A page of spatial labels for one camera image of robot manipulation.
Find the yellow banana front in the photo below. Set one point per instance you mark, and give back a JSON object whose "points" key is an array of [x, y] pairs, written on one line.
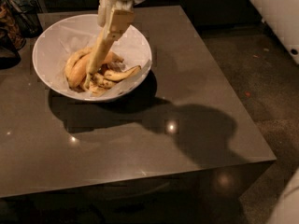
{"points": [[97, 56]]}

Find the dark cabinet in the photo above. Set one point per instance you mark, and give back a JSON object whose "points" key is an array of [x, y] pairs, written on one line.
{"points": [[202, 13]]}

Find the spotted banana bottom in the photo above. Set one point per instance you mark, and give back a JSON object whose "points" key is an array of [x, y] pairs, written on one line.
{"points": [[102, 82]]}

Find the yellow banana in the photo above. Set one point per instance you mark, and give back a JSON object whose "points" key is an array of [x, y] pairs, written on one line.
{"points": [[97, 56], [74, 58]]}

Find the orange-brown banana middle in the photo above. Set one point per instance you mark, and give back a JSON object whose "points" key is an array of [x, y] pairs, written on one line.
{"points": [[78, 72]]}

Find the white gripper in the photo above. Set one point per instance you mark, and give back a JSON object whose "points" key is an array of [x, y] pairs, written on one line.
{"points": [[118, 24]]}

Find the white bowl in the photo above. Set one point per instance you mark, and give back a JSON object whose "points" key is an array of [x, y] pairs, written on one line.
{"points": [[49, 66]]}

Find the brown patterned container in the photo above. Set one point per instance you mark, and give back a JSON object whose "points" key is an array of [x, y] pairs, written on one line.
{"points": [[8, 22]]}

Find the yellow banana back left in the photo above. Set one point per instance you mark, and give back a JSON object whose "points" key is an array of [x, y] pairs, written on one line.
{"points": [[74, 58]]}

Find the black wire basket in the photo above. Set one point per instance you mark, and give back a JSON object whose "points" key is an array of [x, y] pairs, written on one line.
{"points": [[27, 19]]}

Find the white paper bowl liner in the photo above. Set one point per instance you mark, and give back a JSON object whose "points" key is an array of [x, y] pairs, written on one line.
{"points": [[134, 47]]}

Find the small spotted banana right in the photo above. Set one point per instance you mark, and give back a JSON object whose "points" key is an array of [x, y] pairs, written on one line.
{"points": [[113, 75]]}

